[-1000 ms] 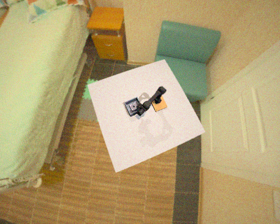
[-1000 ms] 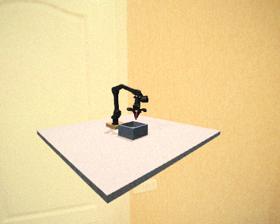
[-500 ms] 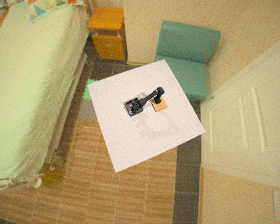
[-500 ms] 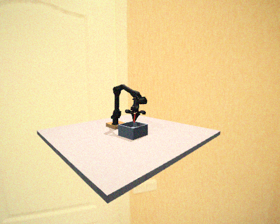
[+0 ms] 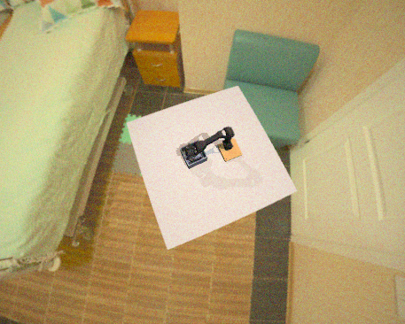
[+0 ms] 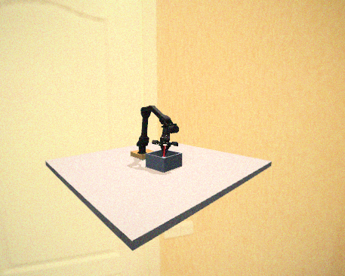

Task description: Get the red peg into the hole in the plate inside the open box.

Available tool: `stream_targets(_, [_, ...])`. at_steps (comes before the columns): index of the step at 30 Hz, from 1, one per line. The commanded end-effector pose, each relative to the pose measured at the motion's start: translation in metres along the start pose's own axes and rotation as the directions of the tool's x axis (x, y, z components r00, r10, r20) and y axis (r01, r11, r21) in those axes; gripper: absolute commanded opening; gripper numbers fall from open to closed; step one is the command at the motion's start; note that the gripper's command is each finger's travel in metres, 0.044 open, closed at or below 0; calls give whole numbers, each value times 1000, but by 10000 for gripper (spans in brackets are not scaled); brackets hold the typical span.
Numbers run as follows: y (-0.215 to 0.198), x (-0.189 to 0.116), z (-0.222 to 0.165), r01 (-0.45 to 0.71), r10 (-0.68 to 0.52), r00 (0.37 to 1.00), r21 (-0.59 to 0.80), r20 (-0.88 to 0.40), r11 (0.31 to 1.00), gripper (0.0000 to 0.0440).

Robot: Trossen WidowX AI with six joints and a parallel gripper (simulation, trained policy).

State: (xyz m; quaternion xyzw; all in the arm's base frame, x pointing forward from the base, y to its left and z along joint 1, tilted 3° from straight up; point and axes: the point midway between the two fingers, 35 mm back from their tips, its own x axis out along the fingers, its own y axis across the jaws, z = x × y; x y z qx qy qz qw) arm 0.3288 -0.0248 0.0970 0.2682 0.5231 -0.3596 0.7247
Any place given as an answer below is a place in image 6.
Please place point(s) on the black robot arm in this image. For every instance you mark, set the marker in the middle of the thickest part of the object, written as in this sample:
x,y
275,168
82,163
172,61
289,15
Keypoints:
x,y
168,127

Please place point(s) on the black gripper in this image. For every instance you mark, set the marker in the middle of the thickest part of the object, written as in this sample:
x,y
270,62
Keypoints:
x,y
168,144

